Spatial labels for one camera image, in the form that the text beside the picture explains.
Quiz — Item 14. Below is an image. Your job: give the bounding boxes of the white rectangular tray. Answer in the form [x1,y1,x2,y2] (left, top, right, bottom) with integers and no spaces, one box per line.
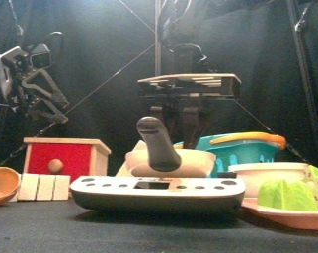
[69,175,246,215]

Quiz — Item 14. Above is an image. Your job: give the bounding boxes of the teal basket orange rim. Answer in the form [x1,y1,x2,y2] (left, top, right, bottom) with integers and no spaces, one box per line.
[171,131,289,179]

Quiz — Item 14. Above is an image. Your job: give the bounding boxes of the thin vertical metal pole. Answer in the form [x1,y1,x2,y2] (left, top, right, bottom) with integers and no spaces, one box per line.
[154,0,162,77]

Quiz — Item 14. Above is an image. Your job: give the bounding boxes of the pink cutting board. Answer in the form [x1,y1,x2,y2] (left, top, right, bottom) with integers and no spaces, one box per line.
[240,197,318,231]

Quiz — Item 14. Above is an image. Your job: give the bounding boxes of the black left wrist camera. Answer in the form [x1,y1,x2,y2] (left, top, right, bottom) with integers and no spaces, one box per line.
[29,42,53,69]

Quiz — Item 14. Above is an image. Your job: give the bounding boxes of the thin white brace wire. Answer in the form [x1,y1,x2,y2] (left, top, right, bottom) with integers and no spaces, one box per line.
[117,0,309,157]
[0,42,158,167]

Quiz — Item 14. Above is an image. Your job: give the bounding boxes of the white toy rice block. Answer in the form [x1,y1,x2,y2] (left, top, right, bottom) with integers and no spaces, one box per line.
[15,173,71,202]

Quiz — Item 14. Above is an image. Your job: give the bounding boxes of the small brown wooden bowl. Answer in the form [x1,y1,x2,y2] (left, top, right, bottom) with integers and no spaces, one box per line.
[0,166,22,208]

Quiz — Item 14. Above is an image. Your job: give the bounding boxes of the green toy lettuce leaf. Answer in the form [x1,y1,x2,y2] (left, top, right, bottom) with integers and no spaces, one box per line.
[257,179,318,212]

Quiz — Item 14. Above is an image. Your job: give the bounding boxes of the slanted metal frame pole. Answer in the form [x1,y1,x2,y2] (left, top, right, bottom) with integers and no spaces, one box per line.
[285,0,318,162]

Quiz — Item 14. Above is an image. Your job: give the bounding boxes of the white toy knife block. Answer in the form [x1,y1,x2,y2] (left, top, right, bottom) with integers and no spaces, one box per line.
[114,139,149,178]

